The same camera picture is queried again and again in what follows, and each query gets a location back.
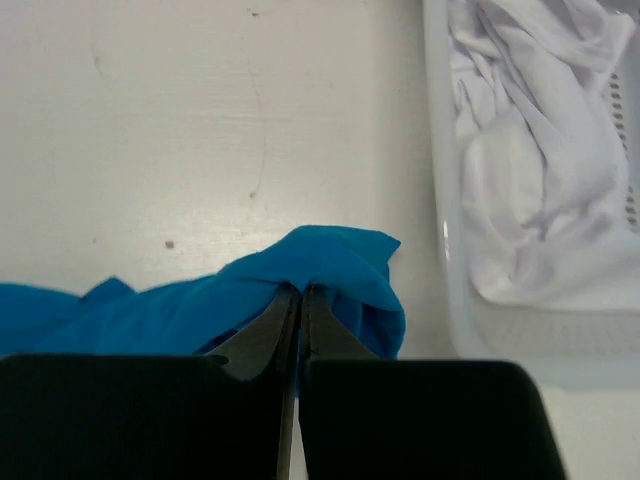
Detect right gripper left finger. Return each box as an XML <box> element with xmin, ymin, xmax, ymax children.
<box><xmin>1</xmin><ymin>286</ymin><xmax>300</xmax><ymax>479</ymax></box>

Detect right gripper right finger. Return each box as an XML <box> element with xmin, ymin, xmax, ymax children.
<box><xmin>299</xmin><ymin>287</ymin><xmax>566</xmax><ymax>479</ymax></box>

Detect blue t shirt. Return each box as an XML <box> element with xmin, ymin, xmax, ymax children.
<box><xmin>1</xmin><ymin>226</ymin><xmax>406</xmax><ymax>359</ymax></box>

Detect white crumpled t shirt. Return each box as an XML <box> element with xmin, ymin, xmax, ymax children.
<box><xmin>447</xmin><ymin>1</ymin><xmax>639</xmax><ymax>310</ymax></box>

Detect white plastic basket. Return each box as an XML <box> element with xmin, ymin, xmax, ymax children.
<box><xmin>423</xmin><ymin>1</ymin><xmax>639</xmax><ymax>390</ymax></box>

